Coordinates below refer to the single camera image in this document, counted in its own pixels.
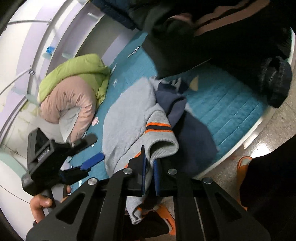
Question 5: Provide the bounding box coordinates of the navy and grey sweater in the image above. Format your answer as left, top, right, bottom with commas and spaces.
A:
101, 76, 219, 225

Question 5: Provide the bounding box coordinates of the person's left hand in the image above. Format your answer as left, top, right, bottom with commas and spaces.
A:
30, 194, 53, 226

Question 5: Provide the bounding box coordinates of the green and pink folded jacket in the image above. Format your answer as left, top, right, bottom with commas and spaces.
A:
37, 53, 111, 143

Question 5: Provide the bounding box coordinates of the orange slipper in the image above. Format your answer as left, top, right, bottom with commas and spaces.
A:
236, 156, 253, 210

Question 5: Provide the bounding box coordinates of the blue bottle cap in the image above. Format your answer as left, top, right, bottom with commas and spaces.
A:
46, 46, 55, 55

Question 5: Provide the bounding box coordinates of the teal patterned bed quilt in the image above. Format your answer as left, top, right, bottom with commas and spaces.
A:
68, 32, 269, 177

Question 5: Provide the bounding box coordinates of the lavender white bed headboard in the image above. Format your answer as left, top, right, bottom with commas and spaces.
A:
1, 1, 134, 156

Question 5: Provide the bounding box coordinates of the dark navy puffer jacket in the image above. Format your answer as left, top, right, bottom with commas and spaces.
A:
91, 1, 178, 35

